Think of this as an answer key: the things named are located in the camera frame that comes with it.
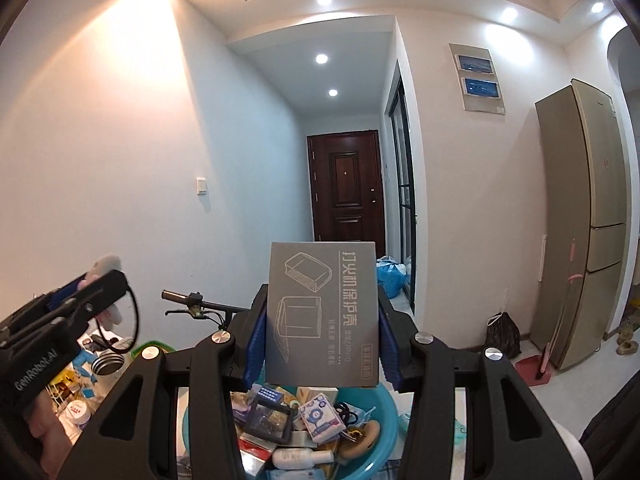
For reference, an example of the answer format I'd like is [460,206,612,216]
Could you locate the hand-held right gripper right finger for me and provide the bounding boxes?
[376,287,586,480]

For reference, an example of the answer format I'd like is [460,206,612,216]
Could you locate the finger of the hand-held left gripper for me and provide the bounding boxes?
[0,275,91,331]
[47,269,127,336]

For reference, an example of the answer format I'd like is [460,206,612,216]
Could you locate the blue plastic basin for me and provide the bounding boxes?
[182,380,399,480]

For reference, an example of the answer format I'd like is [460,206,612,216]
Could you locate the black plastic bag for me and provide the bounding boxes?
[486,311,521,359]

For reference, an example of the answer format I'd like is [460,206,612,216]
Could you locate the white pill bottle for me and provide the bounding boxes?
[59,401,93,431]

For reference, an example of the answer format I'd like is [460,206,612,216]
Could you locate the white cartoon tissue pack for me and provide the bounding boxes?
[298,394,348,443]

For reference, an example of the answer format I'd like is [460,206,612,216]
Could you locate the white small box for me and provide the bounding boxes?
[296,386,340,403]

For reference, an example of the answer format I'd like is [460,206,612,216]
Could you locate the black thin hoop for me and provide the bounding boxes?
[94,284,142,356]

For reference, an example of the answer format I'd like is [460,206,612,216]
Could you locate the white plastic bottle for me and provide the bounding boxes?
[271,447,335,470]

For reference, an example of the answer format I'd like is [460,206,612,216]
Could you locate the person's left hand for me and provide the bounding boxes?
[24,400,75,467]

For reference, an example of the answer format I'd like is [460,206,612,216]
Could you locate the blue plastic bag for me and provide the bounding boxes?
[376,256,412,299]

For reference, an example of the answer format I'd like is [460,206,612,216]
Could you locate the brown entrance door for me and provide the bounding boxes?
[306,130,387,257]

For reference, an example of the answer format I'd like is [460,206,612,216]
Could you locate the black display case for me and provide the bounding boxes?
[242,390,295,447]

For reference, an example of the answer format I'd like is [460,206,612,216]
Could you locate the grey electrical panel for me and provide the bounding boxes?
[448,43,506,114]

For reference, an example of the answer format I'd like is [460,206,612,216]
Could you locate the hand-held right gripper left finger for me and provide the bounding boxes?
[57,284,271,480]

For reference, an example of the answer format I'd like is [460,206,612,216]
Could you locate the red dustpan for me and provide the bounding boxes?
[514,355,553,387]

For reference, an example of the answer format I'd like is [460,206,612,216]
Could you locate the black framed glass door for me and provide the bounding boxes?
[385,60,418,312]

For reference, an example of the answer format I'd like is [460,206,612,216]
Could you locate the red and white box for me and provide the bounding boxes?
[237,435,276,476]

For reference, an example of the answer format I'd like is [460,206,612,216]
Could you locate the green wipes pack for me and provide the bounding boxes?
[451,411,472,457]

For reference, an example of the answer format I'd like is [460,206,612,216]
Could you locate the round wooden object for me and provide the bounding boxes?
[337,420,382,460]

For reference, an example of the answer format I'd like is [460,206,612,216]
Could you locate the white fluffy plush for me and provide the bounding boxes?
[80,254,125,327]

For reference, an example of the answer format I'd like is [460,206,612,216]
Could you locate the black scooter handlebar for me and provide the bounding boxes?
[161,289,251,328]

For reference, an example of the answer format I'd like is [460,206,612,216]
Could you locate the gold refrigerator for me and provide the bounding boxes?
[529,78,632,372]

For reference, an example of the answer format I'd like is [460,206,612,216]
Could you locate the grey cardboard box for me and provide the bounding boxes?
[264,241,379,389]

